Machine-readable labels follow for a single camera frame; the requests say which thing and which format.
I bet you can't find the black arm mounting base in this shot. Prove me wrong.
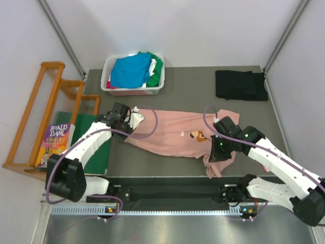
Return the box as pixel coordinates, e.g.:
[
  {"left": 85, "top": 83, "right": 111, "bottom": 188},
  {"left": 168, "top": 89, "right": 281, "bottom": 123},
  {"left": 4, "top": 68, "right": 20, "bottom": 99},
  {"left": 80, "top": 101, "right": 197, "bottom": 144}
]
[{"left": 85, "top": 177, "right": 267, "bottom": 205}]

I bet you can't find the blue t shirt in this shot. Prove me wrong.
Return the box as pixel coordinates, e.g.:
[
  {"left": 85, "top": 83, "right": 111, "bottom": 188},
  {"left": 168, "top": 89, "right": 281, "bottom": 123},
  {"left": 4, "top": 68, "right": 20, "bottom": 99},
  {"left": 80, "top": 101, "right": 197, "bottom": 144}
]
[{"left": 110, "top": 53, "right": 151, "bottom": 89}]

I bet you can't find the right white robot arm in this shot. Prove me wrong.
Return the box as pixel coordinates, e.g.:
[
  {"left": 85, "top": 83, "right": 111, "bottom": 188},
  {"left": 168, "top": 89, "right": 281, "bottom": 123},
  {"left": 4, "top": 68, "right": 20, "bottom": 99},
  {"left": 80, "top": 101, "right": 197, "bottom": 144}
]
[{"left": 209, "top": 116, "right": 324, "bottom": 227}]

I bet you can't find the green book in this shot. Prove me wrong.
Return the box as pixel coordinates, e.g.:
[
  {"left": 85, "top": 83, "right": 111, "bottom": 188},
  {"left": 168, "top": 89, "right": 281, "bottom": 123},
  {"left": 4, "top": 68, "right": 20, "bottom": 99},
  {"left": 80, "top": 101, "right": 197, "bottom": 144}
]
[{"left": 54, "top": 111, "right": 111, "bottom": 175}]

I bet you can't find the green t shirt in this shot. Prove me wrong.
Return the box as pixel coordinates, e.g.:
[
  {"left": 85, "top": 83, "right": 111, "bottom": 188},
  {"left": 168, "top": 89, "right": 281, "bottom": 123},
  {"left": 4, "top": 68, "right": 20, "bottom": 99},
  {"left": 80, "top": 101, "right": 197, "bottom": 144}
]
[{"left": 147, "top": 52, "right": 164, "bottom": 87}]

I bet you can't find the white t shirt in basket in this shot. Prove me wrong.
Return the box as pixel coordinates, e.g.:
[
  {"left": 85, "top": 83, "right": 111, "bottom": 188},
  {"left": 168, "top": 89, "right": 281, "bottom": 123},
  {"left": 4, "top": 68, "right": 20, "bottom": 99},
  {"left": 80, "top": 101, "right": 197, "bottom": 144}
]
[{"left": 142, "top": 58, "right": 158, "bottom": 88}]

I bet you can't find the wooden rack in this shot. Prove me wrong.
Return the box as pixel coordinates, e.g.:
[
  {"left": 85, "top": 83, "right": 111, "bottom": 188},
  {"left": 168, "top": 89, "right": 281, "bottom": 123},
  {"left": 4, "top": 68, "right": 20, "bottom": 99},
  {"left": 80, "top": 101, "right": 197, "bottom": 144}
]
[{"left": 3, "top": 62, "right": 101, "bottom": 181}]

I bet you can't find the pink t shirt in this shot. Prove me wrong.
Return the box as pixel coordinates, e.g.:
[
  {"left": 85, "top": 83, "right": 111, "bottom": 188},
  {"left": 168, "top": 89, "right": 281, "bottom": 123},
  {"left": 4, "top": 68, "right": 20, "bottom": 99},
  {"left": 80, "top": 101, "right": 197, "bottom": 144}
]
[{"left": 125, "top": 109, "right": 236, "bottom": 178}]

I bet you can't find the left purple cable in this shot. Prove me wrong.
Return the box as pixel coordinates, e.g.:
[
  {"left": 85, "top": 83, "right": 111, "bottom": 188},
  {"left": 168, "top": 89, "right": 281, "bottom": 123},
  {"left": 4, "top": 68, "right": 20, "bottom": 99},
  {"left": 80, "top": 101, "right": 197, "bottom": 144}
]
[{"left": 44, "top": 105, "right": 159, "bottom": 221}]

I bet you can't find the folded black t shirt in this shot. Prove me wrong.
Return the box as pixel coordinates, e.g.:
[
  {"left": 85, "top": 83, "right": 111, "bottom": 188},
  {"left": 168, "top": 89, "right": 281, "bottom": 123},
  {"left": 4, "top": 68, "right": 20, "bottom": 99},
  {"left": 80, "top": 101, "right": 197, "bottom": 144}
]
[{"left": 215, "top": 70, "right": 268, "bottom": 101}]

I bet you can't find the purple cable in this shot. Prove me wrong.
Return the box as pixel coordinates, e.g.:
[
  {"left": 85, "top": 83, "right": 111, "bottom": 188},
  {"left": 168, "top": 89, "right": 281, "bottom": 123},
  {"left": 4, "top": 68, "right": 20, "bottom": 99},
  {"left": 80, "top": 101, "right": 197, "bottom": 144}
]
[
  {"left": 203, "top": 104, "right": 325, "bottom": 221},
  {"left": 44, "top": 105, "right": 159, "bottom": 221}
]

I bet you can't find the red t shirt in basket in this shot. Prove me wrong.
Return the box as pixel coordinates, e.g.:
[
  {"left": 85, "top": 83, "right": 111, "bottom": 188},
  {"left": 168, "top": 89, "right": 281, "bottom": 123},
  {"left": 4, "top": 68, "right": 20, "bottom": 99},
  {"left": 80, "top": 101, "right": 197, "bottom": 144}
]
[{"left": 106, "top": 80, "right": 117, "bottom": 89}]

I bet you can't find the grey slotted cable duct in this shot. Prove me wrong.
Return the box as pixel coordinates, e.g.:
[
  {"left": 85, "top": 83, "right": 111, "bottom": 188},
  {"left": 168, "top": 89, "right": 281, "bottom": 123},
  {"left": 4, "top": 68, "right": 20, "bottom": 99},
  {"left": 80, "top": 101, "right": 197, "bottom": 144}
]
[{"left": 51, "top": 205, "right": 254, "bottom": 216}]

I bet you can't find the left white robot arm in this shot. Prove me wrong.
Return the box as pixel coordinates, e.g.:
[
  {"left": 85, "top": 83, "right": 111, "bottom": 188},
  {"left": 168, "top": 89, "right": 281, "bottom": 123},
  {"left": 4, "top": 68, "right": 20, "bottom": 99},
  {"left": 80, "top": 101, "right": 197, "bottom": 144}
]
[{"left": 45, "top": 103, "right": 144, "bottom": 204}]

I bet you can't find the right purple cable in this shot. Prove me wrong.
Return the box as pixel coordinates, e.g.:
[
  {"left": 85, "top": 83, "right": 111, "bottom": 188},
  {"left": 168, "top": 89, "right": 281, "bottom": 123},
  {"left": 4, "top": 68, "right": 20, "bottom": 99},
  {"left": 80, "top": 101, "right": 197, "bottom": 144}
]
[{"left": 203, "top": 104, "right": 325, "bottom": 221}]

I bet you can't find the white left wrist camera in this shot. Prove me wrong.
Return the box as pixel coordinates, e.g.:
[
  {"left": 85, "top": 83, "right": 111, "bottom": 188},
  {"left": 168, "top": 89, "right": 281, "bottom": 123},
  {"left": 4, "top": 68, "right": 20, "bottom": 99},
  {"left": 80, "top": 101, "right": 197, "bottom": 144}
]
[{"left": 128, "top": 106, "right": 144, "bottom": 130}]

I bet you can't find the Roald Dahl book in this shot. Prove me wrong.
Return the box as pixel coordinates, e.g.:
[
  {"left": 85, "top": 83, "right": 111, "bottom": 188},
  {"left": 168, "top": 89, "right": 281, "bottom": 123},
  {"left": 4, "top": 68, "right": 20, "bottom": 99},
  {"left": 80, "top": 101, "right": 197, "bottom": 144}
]
[{"left": 35, "top": 123, "right": 75, "bottom": 167}]

